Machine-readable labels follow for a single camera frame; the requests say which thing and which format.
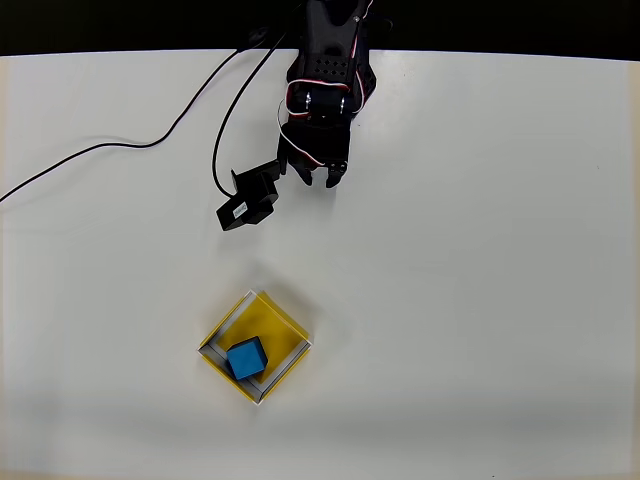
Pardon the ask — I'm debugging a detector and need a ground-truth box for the blue cube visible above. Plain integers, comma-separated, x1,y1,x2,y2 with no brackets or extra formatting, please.
225,336,269,382

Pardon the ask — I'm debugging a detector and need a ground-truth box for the yellow paper box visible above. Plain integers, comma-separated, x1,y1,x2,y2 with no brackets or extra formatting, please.
197,288,314,405

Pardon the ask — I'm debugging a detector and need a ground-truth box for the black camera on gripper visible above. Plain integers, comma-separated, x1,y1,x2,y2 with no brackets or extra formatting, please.
215,158,281,233

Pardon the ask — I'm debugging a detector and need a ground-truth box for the black camera cable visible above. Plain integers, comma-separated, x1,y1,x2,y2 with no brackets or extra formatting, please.
211,29,294,197

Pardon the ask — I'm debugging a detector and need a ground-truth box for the black thin cable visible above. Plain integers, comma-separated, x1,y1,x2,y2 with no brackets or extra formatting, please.
0,27,271,205

